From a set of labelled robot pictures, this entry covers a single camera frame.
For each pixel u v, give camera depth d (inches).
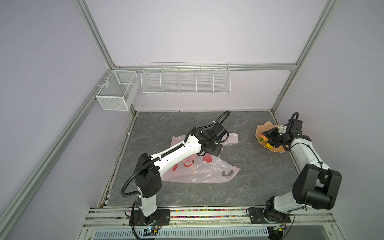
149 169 17.5
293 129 26.8
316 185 17.4
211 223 28.6
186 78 39.0
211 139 22.0
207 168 30.5
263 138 33.4
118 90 39.2
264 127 41.4
